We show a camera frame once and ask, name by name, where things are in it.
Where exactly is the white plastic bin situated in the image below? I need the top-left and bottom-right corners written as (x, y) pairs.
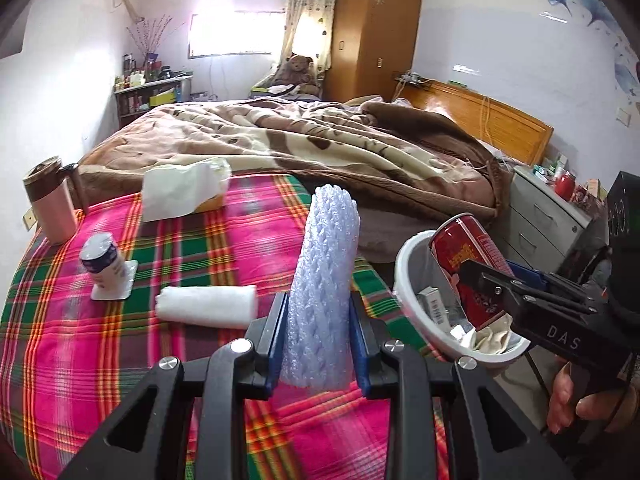
top-left (393, 230), bottom-right (531, 367)

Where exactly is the window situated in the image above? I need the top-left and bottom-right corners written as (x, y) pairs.
top-left (187, 10), bottom-right (288, 58)

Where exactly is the red drink can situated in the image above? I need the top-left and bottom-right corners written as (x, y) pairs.
top-left (429, 213), bottom-right (516, 331)

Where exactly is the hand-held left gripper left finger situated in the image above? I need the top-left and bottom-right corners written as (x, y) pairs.
top-left (57, 291), bottom-right (291, 480)

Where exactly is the person's right hand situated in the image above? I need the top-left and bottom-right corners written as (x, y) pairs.
top-left (546, 362), bottom-right (640, 436)

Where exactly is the lavender foam net sleeve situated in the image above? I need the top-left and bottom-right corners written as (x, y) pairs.
top-left (279, 183), bottom-right (362, 391)

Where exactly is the brown beige blanket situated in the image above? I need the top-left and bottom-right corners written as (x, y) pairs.
top-left (80, 95), bottom-right (513, 263)

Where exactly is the pink mug with brown lid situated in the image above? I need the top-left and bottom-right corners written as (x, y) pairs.
top-left (22, 156), bottom-right (91, 246)

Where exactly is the grey nightstand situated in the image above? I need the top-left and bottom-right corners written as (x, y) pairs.
top-left (502, 166), bottom-right (593, 273)

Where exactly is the red jar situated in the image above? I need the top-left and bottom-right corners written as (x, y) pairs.
top-left (555, 170), bottom-right (576, 201)

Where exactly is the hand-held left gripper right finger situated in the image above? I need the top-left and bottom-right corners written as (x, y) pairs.
top-left (349, 290), bottom-right (576, 480)

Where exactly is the white foam sleeve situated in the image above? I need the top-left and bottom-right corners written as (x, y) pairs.
top-left (155, 284), bottom-right (258, 325)

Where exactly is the brown teddy bear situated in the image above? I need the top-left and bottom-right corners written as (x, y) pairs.
top-left (272, 54), bottom-right (321, 96)

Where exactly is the white tissue pack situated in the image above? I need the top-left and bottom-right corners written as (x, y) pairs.
top-left (141, 156), bottom-right (232, 223)

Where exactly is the wooden headboard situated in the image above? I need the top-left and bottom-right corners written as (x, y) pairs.
top-left (400, 79), bottom-right (555, 167)

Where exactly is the pink green plaid blanket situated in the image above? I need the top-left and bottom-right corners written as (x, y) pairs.
top-left (0, 172), bottom-right (451, 480)

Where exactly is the vase with dry branches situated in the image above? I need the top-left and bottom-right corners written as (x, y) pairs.
top-left (127, 17), bottom-right (173, 68)

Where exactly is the white slim box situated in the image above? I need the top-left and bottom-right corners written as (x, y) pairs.
top-left (417, 287), bottom-right (451, 332)

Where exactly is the blue dolphin wall sticker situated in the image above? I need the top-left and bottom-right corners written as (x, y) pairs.
top-left (547, 0), bottom-right (640, 96)

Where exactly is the white blue yogurt cup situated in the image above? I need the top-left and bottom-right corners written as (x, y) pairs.
top-left (79, 232), bottom-right (139, 302)

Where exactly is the wooden wardrobe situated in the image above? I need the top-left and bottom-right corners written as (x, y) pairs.
top-left (327, 0), bottom-right (425, 103)

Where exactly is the patterned curtain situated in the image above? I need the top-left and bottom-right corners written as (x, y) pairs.
top-left (272, 0), bottom-right (341, 81)

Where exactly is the cluttered shelf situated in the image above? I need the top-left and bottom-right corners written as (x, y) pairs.
top-left (114, 52), bottom-right (193, 128)

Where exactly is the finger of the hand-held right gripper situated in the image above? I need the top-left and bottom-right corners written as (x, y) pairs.
top-left (505, 260), bottom-right (610, 303)
top-left (457, 259), bottom-right (588, 332)

